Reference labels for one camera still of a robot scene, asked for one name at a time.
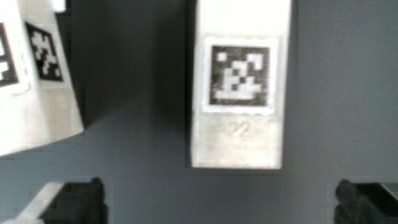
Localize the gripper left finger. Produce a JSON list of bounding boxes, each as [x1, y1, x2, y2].
[[11, 178, 109, 224]]

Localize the white leg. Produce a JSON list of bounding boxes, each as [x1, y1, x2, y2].
[[191, 0, 294, 170], [0, 0, 84, 157]]

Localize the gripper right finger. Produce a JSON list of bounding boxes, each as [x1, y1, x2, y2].
[[335, 180, 398, 224]]

